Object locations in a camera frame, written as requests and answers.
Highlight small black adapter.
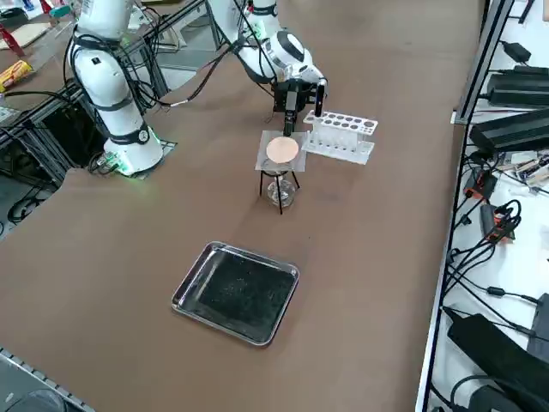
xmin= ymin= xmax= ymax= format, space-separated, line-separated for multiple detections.
xmin=500 ymin=40 xmax=532 ymax=62

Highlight large black ridged power supply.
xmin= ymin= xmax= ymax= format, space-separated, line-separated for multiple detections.
xmin=469 ymin=109 xmax=549 ymax=152

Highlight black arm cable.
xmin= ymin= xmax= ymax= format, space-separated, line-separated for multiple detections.
xmin=63 ymin=0 xmax=284 ymax=113

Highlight yellow snack packet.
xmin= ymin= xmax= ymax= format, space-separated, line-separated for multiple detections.
xmin=0 ymin=59 xmax=35 ymax=94

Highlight black orange power strip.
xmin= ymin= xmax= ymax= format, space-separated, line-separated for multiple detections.
xmin=479 ymin=204 xmax=516 ymax=244

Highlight steel tray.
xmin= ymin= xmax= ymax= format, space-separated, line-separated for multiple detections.
xmin=170 ymin=240 xmax=300 ymax=347

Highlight slim black power adapter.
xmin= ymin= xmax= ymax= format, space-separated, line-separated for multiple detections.
xmin=487 ymin=66 xmax=549 ymax=108

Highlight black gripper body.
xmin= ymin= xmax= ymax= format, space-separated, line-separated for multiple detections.
xmin=272 ymin=79 xmax=317 ymax=115

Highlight black ring tripod stand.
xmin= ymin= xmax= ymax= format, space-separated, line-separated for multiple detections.
xmin=256 ymin=168 xmax=302 ymax=216

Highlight wooden cutting board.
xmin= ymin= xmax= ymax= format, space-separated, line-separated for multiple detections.
xmin=0 ymin=23 xmax=51 ymax=51

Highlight glass alcohol lamp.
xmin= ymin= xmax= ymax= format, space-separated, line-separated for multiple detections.
xmin=265 ymin=173 xmax=297 ymax=210

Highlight white test tube rack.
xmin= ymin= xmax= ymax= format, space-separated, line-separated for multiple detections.
xmin=301 ymin=109 xmax=379 ymax=167

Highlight aluminium side rail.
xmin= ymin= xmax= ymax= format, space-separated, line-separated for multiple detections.
xmin=0 ymin=347 xmax=96 ymax=412

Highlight red black power strip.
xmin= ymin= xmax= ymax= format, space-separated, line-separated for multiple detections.
xmin=464 ymin=169 xmax=499 ymax=202

